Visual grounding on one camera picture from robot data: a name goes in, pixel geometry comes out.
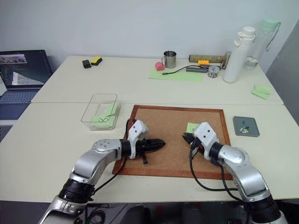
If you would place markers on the green sticky note pad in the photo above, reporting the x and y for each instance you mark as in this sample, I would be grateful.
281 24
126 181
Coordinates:
259 95
262 89

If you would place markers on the clear bottle with green lid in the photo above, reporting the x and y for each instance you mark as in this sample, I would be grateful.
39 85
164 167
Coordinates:
261 42

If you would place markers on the white paper sheet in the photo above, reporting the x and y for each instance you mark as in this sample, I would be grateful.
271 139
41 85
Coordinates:
2 87

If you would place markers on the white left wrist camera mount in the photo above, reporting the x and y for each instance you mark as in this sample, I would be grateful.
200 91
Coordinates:
136 130

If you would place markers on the clear plastic box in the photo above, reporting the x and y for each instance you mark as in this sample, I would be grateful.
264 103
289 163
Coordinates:
102 109

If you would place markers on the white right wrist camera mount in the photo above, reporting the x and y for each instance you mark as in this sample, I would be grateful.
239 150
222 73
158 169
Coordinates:
205 135

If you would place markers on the long brown wooden block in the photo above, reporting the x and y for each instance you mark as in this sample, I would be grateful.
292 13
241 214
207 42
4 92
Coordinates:
205 58

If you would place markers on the black whiteboard eraser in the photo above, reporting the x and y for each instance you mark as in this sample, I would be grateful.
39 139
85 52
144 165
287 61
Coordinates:
86 64

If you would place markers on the grey flat tray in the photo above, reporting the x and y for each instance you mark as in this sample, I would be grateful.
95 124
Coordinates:
248 122

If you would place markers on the pink rounded block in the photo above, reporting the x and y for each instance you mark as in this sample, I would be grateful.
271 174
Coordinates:
159 66

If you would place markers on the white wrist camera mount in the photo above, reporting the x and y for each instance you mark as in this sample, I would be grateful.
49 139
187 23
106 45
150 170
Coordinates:
205 135
136 130

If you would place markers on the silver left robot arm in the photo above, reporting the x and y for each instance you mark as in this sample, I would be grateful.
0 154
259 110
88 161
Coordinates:
93 161

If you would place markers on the plain green sticky note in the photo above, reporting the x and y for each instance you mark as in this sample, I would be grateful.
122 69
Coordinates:
109 109

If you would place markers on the slim metal cylinder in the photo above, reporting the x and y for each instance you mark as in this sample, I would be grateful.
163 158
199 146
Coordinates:
227 59

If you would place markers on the white water bottle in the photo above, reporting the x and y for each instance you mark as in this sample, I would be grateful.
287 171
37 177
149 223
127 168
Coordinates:
236 58

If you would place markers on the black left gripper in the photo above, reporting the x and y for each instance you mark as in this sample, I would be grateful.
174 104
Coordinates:
144 145

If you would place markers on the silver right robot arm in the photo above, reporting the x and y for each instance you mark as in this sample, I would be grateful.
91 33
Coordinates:
247 177

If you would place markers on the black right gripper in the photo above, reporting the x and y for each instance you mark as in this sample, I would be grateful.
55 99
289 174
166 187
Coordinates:
195 142

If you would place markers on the dark open laptop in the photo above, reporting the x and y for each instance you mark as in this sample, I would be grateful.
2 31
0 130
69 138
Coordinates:
23 74

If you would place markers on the large green paper sheet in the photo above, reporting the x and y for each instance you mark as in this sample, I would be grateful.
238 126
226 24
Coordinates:
182 77

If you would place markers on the cork board with wooden frame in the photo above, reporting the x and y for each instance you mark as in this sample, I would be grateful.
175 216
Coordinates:
172 140

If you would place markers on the yellow toy brick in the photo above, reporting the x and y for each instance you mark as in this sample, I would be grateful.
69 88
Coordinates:
203 62

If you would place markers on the clear jar of pushpins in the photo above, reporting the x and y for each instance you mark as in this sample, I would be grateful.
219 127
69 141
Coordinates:
213 72

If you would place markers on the green note with black scribble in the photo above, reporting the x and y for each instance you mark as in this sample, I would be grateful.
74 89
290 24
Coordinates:
101 121

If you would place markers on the yellow and black sponge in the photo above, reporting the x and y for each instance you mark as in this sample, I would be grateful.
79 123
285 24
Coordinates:
96 60

